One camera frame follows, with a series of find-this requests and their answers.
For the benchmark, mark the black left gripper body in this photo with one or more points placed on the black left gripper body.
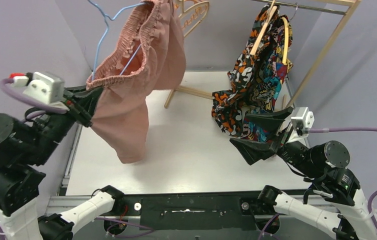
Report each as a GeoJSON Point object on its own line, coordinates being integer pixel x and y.
{"type": "Point", "coordinates": [80, 109]}

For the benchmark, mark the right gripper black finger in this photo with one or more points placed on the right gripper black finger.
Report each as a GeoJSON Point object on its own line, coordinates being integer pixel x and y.
{"type": "Point", "coordinates": [253, 151]}
{"type": "Point", "coordinates": [260, 127]}

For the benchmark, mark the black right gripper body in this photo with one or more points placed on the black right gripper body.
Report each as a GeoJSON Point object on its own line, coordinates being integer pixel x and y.
{"type": "Point", "coordinates": [281, 138]}

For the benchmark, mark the pink shorts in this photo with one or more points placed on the pink shorts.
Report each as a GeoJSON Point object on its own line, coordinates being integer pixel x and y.
{"type": "Point", "coordinates": [149, 55]}

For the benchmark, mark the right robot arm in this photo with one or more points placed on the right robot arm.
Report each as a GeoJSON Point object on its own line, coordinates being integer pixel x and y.
{"type": "Point", "coordinates": [335, 202]}

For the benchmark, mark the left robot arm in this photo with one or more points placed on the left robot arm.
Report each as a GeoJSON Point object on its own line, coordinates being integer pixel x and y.
{"type": "Point", "coordinates": [26, 144]}

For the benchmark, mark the orange camouflage shorts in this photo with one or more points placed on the orange camouflage shorts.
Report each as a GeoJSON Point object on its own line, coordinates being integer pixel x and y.
{"type": "Point", "coordinates": [227, 104]}

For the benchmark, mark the colourful comic print shorts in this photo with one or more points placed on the colourful comic print shorts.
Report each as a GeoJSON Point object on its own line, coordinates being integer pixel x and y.
{"type": "Point", "coordinates": [271, 75]}

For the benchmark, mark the curved wooden hanger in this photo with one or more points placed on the curved wooden hanger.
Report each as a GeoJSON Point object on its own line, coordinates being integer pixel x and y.
{"type": "Point", "coordinates": [284, 59]}

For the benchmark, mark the straight wooden hanger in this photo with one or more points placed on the straight wooden hanger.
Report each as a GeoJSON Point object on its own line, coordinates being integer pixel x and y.
{"type": "Point", "coordinates": [271, 11]}

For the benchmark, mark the beige notched wooden hanger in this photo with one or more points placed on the beige notched wooden hanger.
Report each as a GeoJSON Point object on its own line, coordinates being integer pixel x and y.
{"type": "Point", "coordinates": [191, 13]}

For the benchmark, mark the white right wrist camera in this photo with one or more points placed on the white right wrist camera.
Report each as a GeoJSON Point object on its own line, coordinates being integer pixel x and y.
{"type": "Point", "coordinates": [302, 121]}

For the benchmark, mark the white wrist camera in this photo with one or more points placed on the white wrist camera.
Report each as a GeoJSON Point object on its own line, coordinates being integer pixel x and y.
{"type": "Point", "coordinates": [43, 87]}
{"type": "Point", "coordinates": [302, 121]}

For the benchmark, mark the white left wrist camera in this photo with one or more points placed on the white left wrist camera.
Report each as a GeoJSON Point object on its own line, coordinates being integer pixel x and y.
{"type": "Point", "coordinates": [43, 87]}

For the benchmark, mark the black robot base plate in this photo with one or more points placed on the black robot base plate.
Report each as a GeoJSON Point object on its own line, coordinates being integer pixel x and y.
{"type": "Point", "coordinates": [195, 211]}

